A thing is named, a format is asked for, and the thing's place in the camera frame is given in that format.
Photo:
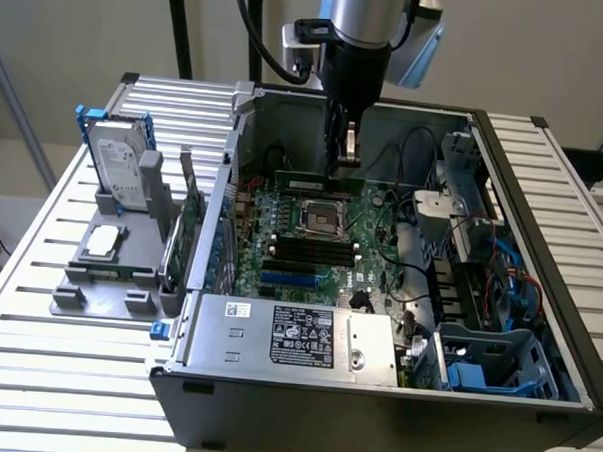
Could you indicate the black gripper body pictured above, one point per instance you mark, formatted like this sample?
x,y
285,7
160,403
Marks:
x,y
356,73

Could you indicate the green RAM stick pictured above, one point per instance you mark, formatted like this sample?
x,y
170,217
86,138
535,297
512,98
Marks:
x,y
319,183

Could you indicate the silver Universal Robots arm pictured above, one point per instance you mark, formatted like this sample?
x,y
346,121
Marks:
x,y
363,13

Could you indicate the black RAM slot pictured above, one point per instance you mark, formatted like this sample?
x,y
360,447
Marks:
x,y
311,253
312,239
311,246
311,260

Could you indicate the blue expansion slot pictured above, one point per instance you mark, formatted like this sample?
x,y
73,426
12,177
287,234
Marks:
x,y
287,280

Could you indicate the green motherboard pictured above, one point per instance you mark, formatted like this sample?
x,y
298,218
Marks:
x,y
315,246

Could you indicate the metal disk bay cage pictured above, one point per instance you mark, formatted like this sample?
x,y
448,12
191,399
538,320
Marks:
x,y
455,192

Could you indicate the black open PC case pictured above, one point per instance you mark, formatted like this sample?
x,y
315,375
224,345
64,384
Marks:
x,y
374,289

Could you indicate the green graphics card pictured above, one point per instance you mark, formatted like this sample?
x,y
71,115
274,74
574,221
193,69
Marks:
x,y
184,221

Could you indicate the black vertical stand pole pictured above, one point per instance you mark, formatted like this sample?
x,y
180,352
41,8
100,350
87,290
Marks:
x,y
179,28

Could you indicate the silver power supply unit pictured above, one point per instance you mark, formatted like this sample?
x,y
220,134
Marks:
x,y
291,338

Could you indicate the silver hard disk drive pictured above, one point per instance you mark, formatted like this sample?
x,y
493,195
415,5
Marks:
x,y
118,170

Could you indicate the grey parts rack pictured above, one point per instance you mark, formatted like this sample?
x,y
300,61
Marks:
x,y
122,258

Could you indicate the silver CPU chip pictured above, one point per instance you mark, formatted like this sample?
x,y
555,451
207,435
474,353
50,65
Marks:
x,y
102,241

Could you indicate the blue case latch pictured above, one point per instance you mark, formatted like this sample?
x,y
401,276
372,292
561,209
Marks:
x,y
160,329

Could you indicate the blue plastic drive cage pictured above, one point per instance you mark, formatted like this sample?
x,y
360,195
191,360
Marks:
x,y
496,359

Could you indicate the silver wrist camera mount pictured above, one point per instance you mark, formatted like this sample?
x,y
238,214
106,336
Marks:
x,y
302,46

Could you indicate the CPU socket with metal frame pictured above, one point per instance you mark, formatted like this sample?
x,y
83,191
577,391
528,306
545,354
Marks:
x,y
323,218

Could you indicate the blue disk carrier bracket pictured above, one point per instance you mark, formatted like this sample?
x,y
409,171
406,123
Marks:
x,y
117,120

